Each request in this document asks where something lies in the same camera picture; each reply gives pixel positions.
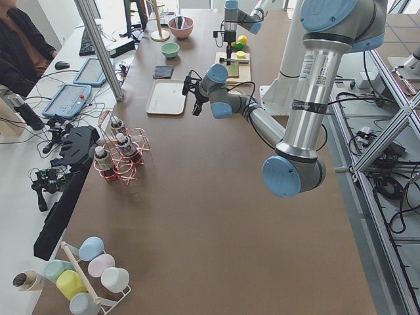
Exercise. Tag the pink cup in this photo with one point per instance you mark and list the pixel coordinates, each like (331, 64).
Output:
(98, 265)

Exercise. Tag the white cup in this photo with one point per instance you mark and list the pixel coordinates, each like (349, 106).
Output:
(115, 279)

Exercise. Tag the yellow cup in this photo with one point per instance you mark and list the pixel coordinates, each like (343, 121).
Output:
(70, 284)

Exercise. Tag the cream rabbit tray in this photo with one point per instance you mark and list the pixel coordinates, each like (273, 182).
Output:
(166, 98)

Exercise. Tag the dark drink bottle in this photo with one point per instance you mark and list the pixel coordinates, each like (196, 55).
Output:
(118, 127)
(102, 158)
(125, 145)

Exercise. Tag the half lemon slice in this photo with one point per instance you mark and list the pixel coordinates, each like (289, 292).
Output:
(240, 55)

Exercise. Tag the white wire cup rack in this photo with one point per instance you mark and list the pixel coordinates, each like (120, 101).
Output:
(101, 296)

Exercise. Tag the paper cup with steel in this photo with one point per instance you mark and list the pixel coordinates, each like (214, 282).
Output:
(29, 280)

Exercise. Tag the bread sandwich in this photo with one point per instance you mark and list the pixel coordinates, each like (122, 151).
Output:
(233, 70)

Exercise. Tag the green lime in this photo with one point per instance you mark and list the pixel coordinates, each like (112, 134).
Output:
(239, 46)

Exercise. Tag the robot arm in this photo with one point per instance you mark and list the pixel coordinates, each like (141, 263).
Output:
(234, 17)
(321, 33)

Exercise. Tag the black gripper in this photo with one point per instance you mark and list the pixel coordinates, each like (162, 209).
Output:
(228, 39)
(200, 96)

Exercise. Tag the mint cup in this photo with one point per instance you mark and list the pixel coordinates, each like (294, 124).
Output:
(55, 268)

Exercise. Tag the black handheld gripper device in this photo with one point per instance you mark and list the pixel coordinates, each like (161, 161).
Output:
(51, 181)

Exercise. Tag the blue teach pendant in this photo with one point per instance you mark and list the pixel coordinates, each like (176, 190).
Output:
(91, 73)
(68, 101)

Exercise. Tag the copper wire bottle rack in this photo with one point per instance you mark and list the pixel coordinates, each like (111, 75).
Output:
(124, 168)

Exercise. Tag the wooden cutting board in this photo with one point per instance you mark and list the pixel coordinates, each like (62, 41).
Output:
(245, 69)

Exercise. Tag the wooden mug tree stand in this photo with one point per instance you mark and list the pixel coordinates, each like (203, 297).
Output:
(159, 35)

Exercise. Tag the black water bottle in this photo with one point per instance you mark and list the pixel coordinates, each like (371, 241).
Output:
(26, 112)

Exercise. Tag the mint green bowl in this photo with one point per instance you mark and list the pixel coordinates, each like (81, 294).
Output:
(170, 50)

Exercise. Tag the black keyboard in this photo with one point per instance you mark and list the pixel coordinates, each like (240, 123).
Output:
(86, 46)

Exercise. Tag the grey blue cup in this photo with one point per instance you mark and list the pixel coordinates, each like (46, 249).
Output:
(83, 304)

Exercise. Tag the black computer mouse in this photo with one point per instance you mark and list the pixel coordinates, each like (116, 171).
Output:
(61, 65)

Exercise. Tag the seated person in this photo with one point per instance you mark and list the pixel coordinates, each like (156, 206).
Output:
(25, 54)

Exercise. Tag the pink bowl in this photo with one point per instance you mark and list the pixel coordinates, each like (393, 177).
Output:
(183, 33)

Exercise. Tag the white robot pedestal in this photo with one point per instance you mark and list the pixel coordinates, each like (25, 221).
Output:
(278, 97)

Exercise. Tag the grey folded cloth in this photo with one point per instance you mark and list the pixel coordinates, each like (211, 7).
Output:
(163, 72)

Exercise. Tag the black monitor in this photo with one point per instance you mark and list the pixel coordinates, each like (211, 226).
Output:
(76, 152)

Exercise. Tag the steel scoop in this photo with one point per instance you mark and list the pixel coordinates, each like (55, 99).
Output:
(179, 22)

